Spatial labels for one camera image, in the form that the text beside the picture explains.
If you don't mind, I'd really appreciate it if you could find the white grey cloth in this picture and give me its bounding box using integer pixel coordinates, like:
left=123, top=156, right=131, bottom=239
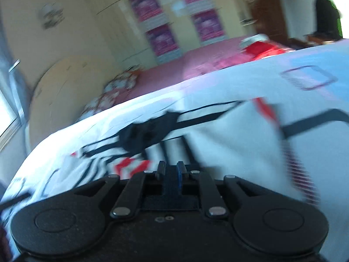
left=241, top=33, right=270, bottom=47

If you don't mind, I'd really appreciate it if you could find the window with frame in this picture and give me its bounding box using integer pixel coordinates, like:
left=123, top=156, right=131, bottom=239
left=0, top=59, right=23, bottom=144

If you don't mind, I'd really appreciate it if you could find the pink bed sheet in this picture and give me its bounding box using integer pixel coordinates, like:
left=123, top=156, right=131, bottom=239
left=120, top=34, right=262, bottom=101

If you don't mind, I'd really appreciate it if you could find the brown wooden door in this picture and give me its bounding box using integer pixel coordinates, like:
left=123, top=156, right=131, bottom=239
left=237, top=0, right=289, bottom=44

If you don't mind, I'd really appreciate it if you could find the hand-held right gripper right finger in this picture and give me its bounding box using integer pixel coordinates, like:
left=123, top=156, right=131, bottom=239
left=177, top=161, right=263, bottom=219

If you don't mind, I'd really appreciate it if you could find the black chair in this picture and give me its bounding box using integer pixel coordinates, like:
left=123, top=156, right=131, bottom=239
left=313, top=0, right=343, bottom=39

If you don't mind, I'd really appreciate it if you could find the white corner shelf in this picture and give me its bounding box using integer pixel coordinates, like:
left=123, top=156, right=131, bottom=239
left=231, top=0, right=259, bottom=27

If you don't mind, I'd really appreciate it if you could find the white printed blanket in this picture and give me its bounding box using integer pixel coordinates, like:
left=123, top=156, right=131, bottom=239
left=0, top=37, right=349, bottom=219

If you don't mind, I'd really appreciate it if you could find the floral pillow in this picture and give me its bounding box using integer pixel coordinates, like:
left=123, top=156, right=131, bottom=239
left=103, top=70, right=140, bottom=94
left=78, top=91, right=121, bottom=122

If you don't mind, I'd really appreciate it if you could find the pink cloth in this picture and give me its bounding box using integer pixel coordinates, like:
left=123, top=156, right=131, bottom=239
left=211, top=51, right=255, bottom=69

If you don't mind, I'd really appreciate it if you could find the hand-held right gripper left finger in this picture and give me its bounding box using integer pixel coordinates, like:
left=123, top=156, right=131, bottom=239
left=74, top=160, right=166, bottom=219

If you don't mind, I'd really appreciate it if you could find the wooden headboard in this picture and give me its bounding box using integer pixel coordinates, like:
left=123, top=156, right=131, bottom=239
left=28, top=55, right=116, bottom=149

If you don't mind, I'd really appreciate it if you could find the wall decoration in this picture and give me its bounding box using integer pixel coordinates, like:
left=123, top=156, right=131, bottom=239
left=40, top=2, right=65, bottom=30

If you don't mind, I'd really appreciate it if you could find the red cloth pile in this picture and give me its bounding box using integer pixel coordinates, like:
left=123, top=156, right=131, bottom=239
left=245, top=40, right=295, bottom=60

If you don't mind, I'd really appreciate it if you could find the cream wardrobe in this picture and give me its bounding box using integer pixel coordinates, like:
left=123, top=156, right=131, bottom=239
left=80, top=0, right=247, bottom=70

